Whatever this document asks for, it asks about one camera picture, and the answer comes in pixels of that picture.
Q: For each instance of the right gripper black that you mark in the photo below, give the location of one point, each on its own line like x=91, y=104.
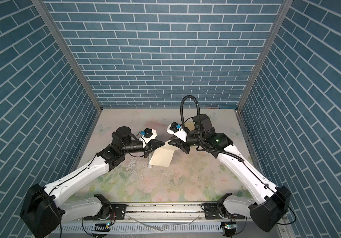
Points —
x=180, y=144

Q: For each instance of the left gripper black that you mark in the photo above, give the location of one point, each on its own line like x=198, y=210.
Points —
x=148, y=149

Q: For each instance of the beige letter paper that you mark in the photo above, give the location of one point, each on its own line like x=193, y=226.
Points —
x=163, y=155

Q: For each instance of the yellow envelope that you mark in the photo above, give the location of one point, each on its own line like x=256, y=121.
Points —
x=190, y=125

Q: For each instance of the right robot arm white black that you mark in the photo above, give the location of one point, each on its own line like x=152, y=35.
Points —
x=269, y=203

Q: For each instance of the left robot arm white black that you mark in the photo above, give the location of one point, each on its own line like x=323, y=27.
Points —
x=43, y=208

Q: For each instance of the white glue stick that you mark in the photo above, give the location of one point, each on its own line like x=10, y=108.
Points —
x=149, y=165

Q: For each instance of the left controller board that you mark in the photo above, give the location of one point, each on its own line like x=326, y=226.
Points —
x=101, y=228

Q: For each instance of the controller board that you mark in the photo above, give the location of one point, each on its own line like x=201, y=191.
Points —
x=101, y=228
x=229, y=229

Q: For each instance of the right controller board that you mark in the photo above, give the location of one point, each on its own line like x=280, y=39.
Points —
x=229, y=229

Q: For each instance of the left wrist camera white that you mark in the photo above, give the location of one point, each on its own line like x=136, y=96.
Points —
x=147, y=135

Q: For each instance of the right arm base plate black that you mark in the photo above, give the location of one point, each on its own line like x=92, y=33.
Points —
x=213, y=212

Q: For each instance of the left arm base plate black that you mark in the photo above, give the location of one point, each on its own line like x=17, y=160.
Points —
x=116, y=212

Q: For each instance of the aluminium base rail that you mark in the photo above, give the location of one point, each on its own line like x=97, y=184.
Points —
x=157, y=211

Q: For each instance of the clear cable tie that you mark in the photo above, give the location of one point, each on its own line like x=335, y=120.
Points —
x=164, y=226

